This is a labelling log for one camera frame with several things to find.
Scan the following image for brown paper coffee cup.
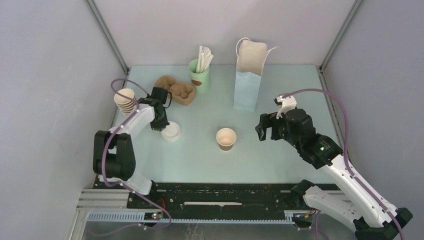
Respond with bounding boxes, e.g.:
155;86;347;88
215;128;237;151

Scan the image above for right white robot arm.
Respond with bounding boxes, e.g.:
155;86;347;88
255;108;413;240

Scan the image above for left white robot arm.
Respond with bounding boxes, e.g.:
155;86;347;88
92;96;170;208

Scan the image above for stack of white lids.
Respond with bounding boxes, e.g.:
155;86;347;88
160;121;181;142

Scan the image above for brown pulp cup carrier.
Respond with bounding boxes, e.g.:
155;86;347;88
154;75;196;106

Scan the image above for stack of brown paper cups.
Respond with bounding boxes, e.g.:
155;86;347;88
113;88;136;116

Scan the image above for green cup holder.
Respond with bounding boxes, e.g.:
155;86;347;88
188;59;211;94

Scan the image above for light blue paper bag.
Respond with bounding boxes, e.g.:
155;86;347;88
233;37;277;112

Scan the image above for white wrapped straws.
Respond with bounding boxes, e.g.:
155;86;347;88
195;46;214;74

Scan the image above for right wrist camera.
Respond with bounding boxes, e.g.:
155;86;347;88
274;95;297;120

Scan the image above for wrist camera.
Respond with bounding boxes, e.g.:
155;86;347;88
150;86;173;109
274;95;297;120

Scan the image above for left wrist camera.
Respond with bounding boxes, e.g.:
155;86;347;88
150;86;173;109

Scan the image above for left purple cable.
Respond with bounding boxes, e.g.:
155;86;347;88
100;78;173;231

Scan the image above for purple cable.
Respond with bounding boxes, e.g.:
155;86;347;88
100;78;173;231
281;88;407;240

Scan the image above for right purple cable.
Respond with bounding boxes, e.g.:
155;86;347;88
281;88;407;240

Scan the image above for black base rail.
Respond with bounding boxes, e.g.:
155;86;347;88
89;181;317;224

